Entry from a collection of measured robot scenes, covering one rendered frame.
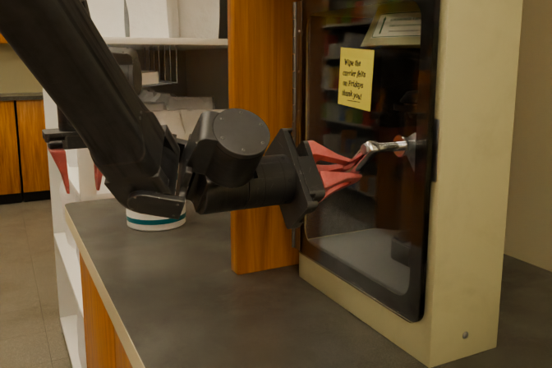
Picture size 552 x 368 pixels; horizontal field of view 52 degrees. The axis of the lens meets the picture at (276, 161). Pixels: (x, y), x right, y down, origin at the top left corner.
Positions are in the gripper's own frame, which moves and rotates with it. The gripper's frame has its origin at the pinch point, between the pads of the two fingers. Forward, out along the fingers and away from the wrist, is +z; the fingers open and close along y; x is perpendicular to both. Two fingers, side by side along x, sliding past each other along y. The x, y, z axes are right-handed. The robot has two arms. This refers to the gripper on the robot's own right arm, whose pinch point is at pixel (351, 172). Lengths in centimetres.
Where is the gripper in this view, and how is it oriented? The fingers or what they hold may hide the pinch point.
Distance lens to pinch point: 68.9
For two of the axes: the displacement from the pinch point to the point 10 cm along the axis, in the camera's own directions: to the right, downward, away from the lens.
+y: -2.8, -8.6, 4.2
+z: 9.0, -0.8, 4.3
